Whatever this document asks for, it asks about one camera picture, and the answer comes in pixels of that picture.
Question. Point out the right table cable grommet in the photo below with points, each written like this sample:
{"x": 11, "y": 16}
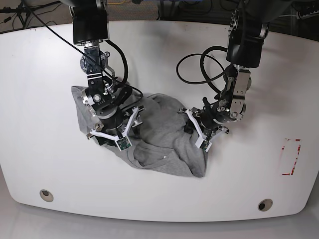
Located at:
{"x": 265, "y": 205}

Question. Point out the table cable grommet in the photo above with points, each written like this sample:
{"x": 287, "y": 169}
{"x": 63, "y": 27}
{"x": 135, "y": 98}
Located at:
{"x": 46, "y": 195}
{"x": 265, "y": 205}

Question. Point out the black tripod stand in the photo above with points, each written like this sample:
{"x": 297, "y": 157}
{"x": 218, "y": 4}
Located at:
{"x": 23, "y": 14}

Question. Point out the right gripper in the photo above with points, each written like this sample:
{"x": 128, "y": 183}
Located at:
{"x": 117, "y": 126}

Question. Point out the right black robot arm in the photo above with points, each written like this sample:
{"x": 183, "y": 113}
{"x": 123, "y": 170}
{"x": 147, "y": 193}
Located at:
{"x": 103, "y": 110}

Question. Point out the red tape marking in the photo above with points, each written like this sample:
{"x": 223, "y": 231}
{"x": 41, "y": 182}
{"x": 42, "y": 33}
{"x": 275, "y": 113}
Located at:
{"x": 289, "y": 155}

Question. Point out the grey T-shirt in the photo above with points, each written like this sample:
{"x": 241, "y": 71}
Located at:
{"x": 162, "y": 145}

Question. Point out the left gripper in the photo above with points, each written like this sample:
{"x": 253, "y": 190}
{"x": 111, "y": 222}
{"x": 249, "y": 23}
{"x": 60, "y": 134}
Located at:
{"x": 203, "y": 121}

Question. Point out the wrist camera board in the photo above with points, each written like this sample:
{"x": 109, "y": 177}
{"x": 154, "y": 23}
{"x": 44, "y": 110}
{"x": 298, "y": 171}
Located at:
{"x": 203, "y": 144}
{"x": 123, "y": 143}

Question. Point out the left table cable grommet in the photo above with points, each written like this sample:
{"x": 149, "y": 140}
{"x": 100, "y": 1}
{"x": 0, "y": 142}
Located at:
{"x": 46, "y": 195}

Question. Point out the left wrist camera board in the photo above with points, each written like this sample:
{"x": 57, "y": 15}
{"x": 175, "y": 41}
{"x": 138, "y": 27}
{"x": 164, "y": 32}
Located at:
{"x": 203, "y": 144}

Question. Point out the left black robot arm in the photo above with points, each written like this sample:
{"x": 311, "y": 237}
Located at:
{"x": 248, "y": 29}

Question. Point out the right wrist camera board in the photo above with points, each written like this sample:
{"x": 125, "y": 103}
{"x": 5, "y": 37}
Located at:
{"x": 123, "y": 143}

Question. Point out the white power strip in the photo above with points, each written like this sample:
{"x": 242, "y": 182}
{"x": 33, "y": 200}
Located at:
{"x": 308, "y": 12}

